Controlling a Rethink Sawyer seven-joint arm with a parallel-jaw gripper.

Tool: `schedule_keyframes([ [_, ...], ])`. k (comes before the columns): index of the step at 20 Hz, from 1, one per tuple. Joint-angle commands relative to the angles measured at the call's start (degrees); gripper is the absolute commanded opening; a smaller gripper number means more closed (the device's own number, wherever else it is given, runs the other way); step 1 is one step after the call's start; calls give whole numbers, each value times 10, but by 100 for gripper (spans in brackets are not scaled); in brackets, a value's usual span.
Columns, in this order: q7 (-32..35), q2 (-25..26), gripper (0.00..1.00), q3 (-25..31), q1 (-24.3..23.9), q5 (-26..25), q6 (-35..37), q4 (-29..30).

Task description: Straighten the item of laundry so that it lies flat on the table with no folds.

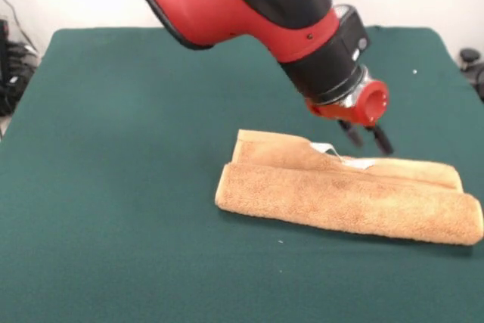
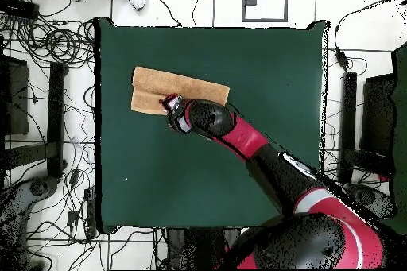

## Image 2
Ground tan terry towel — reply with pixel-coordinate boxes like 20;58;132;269
130;66;231;116

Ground dark green table cloth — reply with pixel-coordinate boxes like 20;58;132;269
94;17;330;234

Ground black power adapter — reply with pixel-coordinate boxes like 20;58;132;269
335;46;351;72
68;168;81;188
66;209;79;229

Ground black power strip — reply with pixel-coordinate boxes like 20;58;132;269
83;188;98;238
0;0;40;20

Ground black box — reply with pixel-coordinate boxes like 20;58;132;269
360;73;397;157
0;54;30;136

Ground dark grey stand base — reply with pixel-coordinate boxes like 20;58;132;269
0;176;60;230
344;182;397;219

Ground black cable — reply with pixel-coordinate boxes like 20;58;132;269
146;0;183;28

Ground black stand leg frame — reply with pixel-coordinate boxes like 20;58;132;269
0;61;68;179
337;72;397;184

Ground coiled black cables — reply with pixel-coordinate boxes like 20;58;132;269
15;17;96;65

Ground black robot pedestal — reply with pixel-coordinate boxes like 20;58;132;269
166;227;242;270

